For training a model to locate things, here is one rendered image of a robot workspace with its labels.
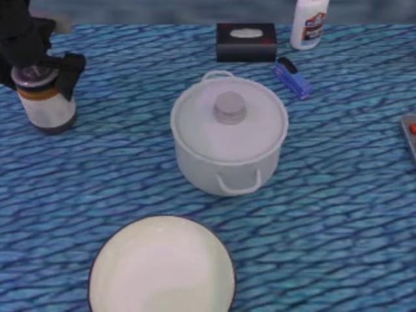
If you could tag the white glue bottle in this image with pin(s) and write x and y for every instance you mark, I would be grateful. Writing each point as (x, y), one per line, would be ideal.
(308, 24)

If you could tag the grey remote with red button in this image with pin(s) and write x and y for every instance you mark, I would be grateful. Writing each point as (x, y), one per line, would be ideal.
(410, 133)

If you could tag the white round bowl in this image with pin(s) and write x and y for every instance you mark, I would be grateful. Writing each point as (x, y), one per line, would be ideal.
(161, 266)

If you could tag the black tissue box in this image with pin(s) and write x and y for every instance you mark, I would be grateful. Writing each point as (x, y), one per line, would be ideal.
(246, 42)

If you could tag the white lidded pot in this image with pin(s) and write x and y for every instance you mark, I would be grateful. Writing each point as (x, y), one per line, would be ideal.
(229, 133)

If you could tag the blue stapler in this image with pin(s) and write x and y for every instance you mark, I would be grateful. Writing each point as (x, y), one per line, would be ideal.
(292, 78)

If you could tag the white jar with dark lid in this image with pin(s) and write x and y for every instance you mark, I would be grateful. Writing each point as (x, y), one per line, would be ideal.
(45, 100)

